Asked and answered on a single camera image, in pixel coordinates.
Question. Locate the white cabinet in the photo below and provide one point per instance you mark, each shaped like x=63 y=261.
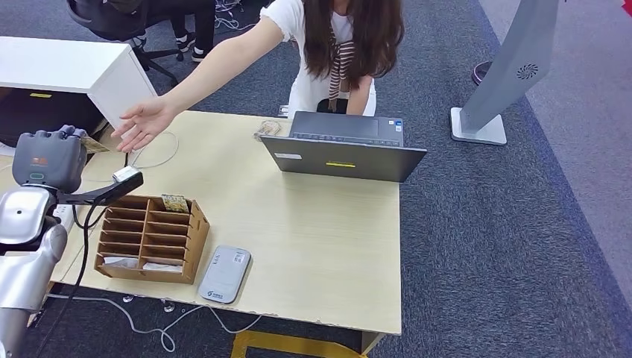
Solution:
x=54 y=64

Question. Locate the yellow frame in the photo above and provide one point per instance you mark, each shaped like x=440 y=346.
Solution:
x=276 y=342

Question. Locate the small grey box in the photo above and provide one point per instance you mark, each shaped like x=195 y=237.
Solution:
x=283 y=110

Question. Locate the person's right hand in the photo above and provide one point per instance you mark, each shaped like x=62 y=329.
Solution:
x=145 y=121

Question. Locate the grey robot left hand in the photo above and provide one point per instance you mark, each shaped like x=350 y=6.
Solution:
x=49 y=160

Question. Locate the grey laptop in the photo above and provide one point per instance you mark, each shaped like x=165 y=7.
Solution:
x=345 y=160

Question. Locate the white paper sheet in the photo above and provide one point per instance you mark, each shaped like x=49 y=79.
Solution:
x=6 y=149

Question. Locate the person's left forearm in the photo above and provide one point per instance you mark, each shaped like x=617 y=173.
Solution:
x=358 y=94

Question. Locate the person's right forearm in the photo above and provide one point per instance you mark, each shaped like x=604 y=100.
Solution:
x=207 y=74

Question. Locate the white power strip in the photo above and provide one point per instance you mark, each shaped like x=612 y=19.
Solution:
x=63 y=215

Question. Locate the grey card reader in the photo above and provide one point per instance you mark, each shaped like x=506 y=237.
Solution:
x=224 y=275

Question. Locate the round dark floor base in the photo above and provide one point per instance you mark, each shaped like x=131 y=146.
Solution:
x=480 y=74

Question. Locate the seated person in background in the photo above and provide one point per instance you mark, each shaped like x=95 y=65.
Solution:
x=202 y=19

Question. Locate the black monitor with yellow label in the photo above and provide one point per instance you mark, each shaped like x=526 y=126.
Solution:
x=44 y=111

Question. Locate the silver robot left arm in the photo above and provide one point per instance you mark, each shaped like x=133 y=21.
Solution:
x=24 y=267

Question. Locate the white card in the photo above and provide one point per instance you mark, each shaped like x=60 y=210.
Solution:
x=118 y=262
x=162 y=268

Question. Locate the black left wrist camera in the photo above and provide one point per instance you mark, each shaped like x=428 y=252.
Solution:
x=123 y=184

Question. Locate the yellow patterned key card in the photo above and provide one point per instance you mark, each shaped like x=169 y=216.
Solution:
x=95 y=144

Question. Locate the red object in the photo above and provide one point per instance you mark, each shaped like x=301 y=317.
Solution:
x=628 y=6

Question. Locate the black office chair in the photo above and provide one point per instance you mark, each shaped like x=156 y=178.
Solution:
x=106 y=22

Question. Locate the black phone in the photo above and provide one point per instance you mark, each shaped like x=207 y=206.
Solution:
x=326 y=105

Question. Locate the grey kiosk stand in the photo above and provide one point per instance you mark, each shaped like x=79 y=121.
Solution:
x=508 y=69

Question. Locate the wooden card organizer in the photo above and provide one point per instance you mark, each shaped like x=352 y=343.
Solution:
x=195 y=247

